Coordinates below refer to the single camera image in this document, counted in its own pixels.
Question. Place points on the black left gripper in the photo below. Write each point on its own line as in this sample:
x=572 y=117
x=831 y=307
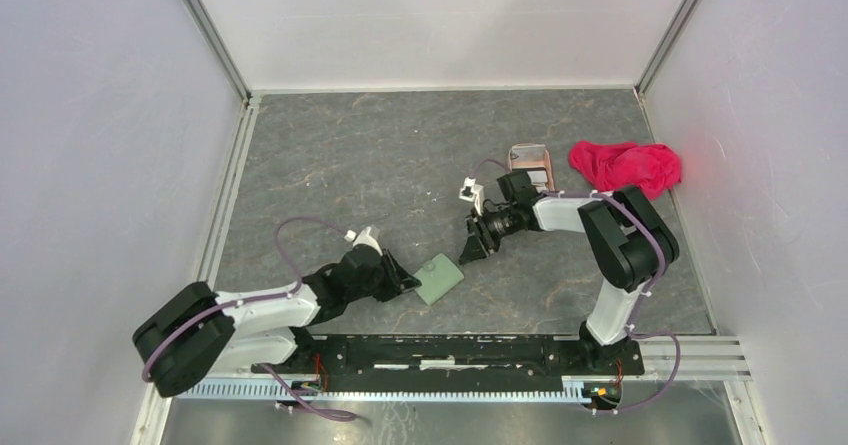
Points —
x=398 y=280

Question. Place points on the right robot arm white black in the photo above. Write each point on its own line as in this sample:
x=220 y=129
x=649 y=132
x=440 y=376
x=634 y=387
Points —
x=630 y=242

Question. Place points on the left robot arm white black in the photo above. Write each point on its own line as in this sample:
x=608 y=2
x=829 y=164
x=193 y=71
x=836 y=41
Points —
x=200 y=330

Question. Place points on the pink oval card tray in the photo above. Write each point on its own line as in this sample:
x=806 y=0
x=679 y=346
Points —
x=536 y=161

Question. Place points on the aluminium frame rail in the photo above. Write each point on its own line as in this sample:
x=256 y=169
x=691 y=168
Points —
x=693 y=358

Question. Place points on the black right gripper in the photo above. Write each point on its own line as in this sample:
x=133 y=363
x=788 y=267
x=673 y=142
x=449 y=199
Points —
x=473 y=249

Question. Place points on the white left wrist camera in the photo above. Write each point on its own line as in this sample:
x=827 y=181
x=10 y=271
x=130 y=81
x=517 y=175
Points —
x=366 y=237

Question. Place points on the crumpled red cloth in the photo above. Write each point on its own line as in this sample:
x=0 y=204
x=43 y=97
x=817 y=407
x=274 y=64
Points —
x=653 y=168

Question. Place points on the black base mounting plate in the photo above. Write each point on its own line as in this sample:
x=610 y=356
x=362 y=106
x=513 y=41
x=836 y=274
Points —
x=454 y=363

